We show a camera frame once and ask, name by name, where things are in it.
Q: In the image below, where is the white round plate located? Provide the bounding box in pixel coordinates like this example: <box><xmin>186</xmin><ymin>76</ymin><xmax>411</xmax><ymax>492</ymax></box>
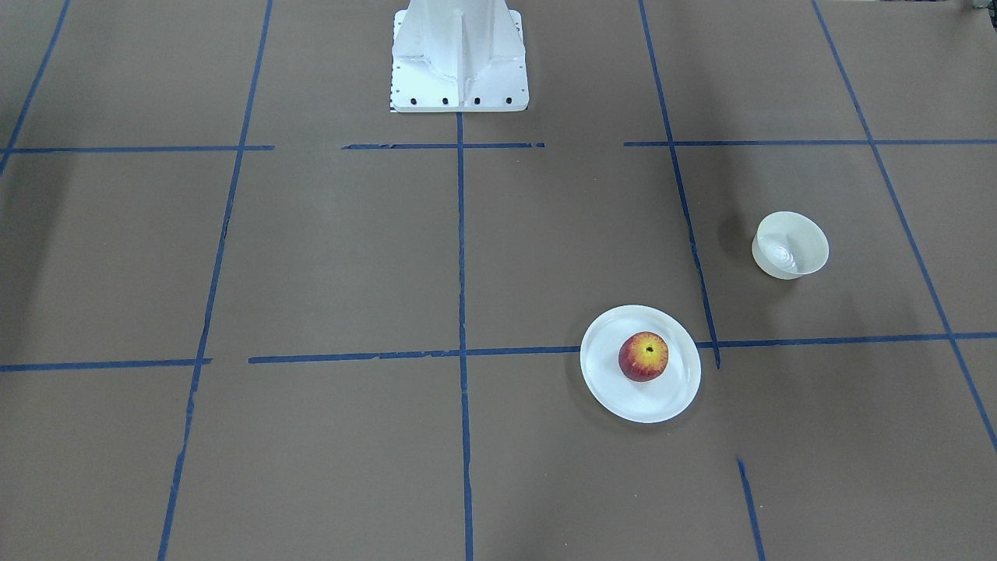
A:
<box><xmin>580</xmin><ymin>305</ymin><xmax>701</xmax><ymax>424</ymax></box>

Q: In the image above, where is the white small bowl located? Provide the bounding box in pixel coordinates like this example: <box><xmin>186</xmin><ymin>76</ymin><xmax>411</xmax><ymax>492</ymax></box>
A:
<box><xmin>752</xmin><ymin>212</ymin><xmax>830</xmax><ymax>281</ymax></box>

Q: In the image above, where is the red yellow apple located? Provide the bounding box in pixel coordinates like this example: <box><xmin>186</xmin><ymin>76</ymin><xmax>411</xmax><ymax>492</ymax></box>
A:
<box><xmin>618</xmin><ymin>331</ymin><xmax>670</xmax><ymax>383</ymax></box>

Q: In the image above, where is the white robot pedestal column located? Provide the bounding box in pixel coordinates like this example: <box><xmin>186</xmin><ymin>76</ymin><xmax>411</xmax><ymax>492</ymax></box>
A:
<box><xmin>389</xmin><ymin>1</ymin><xmax>530</xmax><ymax>113</ymax></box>

